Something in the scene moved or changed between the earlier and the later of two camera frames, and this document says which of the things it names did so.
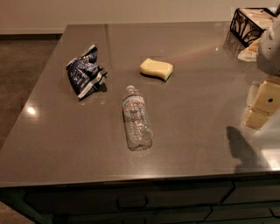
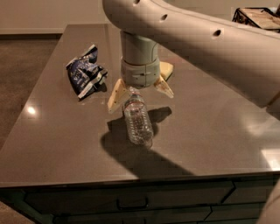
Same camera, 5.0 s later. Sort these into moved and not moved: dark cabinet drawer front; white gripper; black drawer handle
Moved: white gripper
Not moved: black drawer handle; dark cabinet drawer front
